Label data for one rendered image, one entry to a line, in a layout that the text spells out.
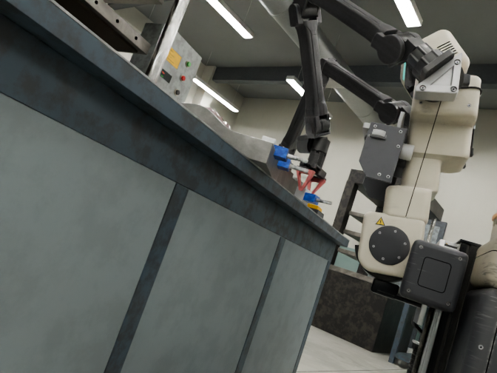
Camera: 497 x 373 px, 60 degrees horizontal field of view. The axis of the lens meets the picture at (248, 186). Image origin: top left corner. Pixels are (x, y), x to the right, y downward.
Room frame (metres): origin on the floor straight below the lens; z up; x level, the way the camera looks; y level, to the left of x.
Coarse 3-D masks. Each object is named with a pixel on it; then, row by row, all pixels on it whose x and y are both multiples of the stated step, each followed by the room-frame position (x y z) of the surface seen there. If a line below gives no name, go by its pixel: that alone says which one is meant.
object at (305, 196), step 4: (296, 192) 1.46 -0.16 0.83; (300, 192) 1.45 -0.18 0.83; (304, 192) 1.44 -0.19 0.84; (308, 192) 1.46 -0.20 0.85; (296, 196) 1.45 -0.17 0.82; (300, 196) 1.44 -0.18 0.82; (304, 196) 1.44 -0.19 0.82; (308, 196) 1.43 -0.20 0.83; (312, 196) 1.42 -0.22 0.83; (316, 196) 1.42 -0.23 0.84; (300, 200) 1.44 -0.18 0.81; (304, 200) 1.44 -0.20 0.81; (308, 200) 1.43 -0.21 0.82; (312, 200) 1.42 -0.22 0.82; (316, 200) 1.43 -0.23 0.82; (320, 200) 1.42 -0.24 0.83; (316, 204) 1.45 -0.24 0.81
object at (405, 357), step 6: (408, 306) 4.55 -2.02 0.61; (402, 312) 4.58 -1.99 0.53; (426, 312) 5.28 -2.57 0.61; (402, 318) 4.57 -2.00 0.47; (426, 318) 5.27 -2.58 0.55; (402, 324) 4.56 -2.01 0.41; (402, 330) 4.57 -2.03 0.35; (396, 336) 4.57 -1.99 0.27; (396, 342) 4.56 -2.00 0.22; (396, 348) 4.55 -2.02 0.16; (390, 354) 4.58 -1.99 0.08; (396, 354) 4.55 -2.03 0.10; (402, 354) 4.64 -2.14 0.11; (408, 354) 4.85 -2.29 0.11; (390, 360) 4.57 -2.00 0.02; (408, 360) 4.47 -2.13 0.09
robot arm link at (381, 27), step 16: (304, 0) 1.24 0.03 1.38; (320, 0) 1.21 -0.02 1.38; (336, 0) 1.17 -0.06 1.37; (304, 16) 1.29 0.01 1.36; (336, 16) 1.19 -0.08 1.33; (352, 16) 1.14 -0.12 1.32; (368, 16) 1.11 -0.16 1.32; (368, 32) 1.12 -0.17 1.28; (384, 32) 1.07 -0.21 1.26; (400, 32) 1.11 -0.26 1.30; (384, 48) 1.07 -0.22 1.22; (400, 48) 1.03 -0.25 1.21
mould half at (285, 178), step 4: (280, 172) 1.36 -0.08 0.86; (284, 172) 1.39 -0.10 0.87; (288, 172) 1.42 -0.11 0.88; (292, 172) 1.44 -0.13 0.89; (280, 176) 1.37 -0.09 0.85; (284, 176) 1.40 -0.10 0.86; (288, 176) 1.43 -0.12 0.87; (292, 176) 1.45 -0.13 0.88; (280, 180) 1.38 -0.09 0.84; (284, 180) 1.40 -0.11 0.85; (288, 180) 1.43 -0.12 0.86; (292, 180) 1.46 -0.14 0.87; (284, 184) 1.41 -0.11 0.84; (288, 184) 1.44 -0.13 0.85; (292, 184) 1.47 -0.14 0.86; (296, 184) 1.50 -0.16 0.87; (288, 188) 1.45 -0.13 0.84; (292, 188) 1.48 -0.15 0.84; (296, 188) 1.51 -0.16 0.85; (292, 192) 1.49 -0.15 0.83
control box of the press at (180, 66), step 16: (144, 32) 1.98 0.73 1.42; (160, 32) 1.93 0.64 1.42; (176, 48) 2.00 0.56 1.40; (192, 48) 2.09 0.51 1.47; (144, 64) 1.94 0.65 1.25; (176, 64) 2.03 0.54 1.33; (192, 64) 2.13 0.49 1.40; (160, 80) 1.98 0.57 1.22; (176, 80) 2.07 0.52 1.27; (192, 80) 2.17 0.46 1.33; (176, 96) 2.11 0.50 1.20
